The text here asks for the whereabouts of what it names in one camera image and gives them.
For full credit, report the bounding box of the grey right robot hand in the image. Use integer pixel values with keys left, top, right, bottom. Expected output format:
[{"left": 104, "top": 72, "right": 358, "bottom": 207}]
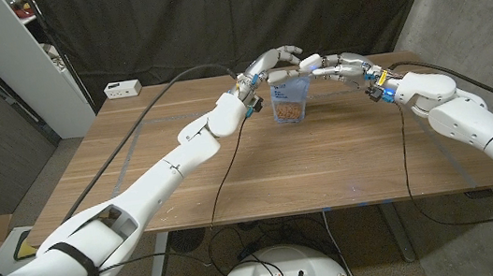
[{"left": 311, "top": 46, "right": 395, "bottom": 100}]

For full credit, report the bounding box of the grey floor cable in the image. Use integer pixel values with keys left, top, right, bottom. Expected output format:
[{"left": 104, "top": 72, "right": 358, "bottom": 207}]
[{"left": 321, "top": 207, "right": 367, "bottom": 276}]

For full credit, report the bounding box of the white shelf cabinet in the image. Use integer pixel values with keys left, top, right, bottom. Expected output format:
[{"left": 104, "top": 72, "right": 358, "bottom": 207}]
[{"left": 0, "top": 0, "right": 99, "bottom": 149}]

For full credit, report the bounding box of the black backdrop curtain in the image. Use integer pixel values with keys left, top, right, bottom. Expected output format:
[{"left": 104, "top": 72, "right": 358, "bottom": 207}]
[{"left": 32, "top": 0, "right": 444, "bottom": 119}]

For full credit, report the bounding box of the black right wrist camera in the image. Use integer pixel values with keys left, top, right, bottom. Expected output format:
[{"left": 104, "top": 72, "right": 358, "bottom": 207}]
[{"left": 366, "top": 85, "right": 387, "bottom": 104}]

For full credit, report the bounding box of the thin black left wrist cable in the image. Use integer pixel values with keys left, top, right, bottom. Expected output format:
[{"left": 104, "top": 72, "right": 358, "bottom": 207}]
[{"left": 80, "top": 116, "right": 266, "bottom": 276}]

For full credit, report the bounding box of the white table leg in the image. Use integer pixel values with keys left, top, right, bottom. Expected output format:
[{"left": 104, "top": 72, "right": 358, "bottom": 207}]
[{"left": 142, "top": 230, "right": 175, "bottom": 276}]

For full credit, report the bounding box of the blue almond food bag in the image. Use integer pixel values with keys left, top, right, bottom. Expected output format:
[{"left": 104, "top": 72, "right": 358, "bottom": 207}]
[{"left": 268, "top": 76, "right": 316, "bottom": 127}]

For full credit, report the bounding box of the white power strip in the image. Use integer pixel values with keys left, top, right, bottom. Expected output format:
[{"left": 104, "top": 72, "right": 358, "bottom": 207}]
[{"left": 102, "top": 79, "right": 144, "bottom": 101}]

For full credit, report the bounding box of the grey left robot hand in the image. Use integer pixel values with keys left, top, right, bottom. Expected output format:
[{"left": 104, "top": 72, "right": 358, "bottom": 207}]
[{"left": 228, "top": 43, "right": 312, "bottom": 108}]

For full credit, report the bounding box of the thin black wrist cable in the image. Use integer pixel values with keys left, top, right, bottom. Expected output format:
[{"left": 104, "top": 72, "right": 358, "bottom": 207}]
[
  {"left": 80, "top": 116, "right": 266, "bottom": 276},
  {"left": 393, "top": 91, "right": 493, "bottom": 238}
]

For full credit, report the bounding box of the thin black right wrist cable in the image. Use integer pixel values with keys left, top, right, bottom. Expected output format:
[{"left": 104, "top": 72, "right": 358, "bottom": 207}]
[{"left": 393, "top": 91, "right": 493, "bottom": 238}]

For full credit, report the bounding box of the grey table leg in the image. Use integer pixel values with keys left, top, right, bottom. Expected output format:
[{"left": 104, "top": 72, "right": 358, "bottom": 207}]
[{"left": 376, "top": 200, "right": 418, "bottom": 267}]

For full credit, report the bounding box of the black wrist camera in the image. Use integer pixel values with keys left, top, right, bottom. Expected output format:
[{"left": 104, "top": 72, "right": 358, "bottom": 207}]
[
  {"left": 248, "top": 96, "right": 266, "bottom": 115},
  {"left": 366, "top": 85, "right": 387, "bottom": 104}
]

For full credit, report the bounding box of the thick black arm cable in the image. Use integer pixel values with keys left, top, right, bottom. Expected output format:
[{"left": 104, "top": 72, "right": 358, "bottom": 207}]
[
  {"left": 44, "top": 60, "right": 254, "bottom": 223},
  {"left": 386, "top": 50, "right": 493, "bottom": 135}
]

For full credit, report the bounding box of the black floor cable tangle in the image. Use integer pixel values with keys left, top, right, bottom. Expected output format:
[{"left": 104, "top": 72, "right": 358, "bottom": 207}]
[{"left": 204, "top": 212, "right": 334, "bottom": 276}]

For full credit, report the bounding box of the red shelf item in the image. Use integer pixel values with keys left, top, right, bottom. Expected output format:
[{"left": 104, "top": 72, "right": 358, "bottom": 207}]
[{"left": 11, "top": 2, "right": 36, "bottom": 21}]

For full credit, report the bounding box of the round black floor fan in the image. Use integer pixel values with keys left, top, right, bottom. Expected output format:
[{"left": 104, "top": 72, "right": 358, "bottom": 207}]
[{"left": 167, "top": 226, "right": 209, "bottom": 255}]

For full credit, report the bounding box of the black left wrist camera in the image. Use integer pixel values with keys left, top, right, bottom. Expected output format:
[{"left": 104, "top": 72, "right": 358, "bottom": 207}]
[{"left": 248, "top": 96, "right": 266, "bottom": 115}]

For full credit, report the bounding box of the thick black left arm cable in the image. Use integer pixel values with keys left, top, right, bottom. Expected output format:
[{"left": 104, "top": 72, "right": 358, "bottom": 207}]
[{"left": 44, "top": 60, "right": 254, "bottom": 223}]

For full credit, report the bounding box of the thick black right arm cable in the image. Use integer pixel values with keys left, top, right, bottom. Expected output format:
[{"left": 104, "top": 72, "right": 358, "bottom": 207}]
[{"left": 386, "top": 50, "right": 493, "bottom": 135}]

